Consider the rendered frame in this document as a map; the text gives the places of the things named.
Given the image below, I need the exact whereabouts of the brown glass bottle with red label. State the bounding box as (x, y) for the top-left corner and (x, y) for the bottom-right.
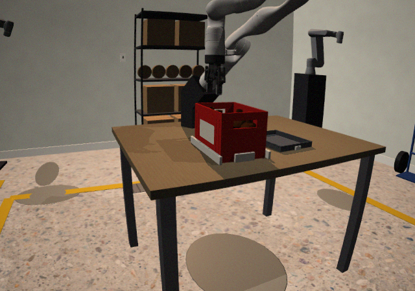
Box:
(240, 120), (256, 128)

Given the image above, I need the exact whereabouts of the red plastic bottle crate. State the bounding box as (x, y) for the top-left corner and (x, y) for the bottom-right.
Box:
(195, 102), (268, 163)

